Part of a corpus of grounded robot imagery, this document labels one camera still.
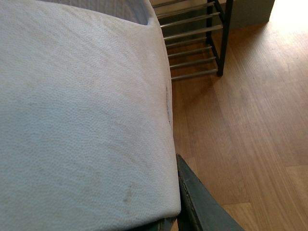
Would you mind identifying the light blue slide sandal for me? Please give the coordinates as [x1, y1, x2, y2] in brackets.
[0, 0, 181, 231]

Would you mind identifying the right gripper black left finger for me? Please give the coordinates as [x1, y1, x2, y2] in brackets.
[146, 218, 173, 231]

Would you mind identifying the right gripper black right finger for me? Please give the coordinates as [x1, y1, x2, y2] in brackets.
[176, 154, 243, 231]

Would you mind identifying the black metal shoe rack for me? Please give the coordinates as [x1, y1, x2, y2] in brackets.
[153, 0, 234, 81]

